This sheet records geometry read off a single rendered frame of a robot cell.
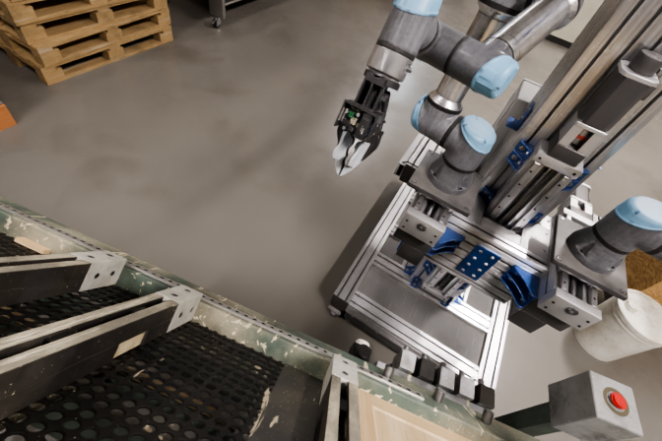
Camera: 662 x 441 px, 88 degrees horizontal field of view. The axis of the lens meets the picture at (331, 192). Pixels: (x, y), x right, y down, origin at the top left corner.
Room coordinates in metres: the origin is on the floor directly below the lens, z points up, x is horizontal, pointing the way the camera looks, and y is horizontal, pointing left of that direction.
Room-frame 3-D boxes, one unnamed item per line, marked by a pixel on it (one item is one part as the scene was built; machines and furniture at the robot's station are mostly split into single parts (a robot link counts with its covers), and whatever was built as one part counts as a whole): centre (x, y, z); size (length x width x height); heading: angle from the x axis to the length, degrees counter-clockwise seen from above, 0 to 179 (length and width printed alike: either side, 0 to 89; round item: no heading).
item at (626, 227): (0.77, -0.86, 1.20); 0.13 x 0.12 x 0.14; 69
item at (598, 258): (0.77, -0.85, 1.09); 0.15 x 0.15 x 0.10
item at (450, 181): (0.92, -0.38, 1.09); 0.15 x 0.15 x 0.10
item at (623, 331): (1.10, -1.80, 0.24); 0.32 x 0.30 x 0.47; 72
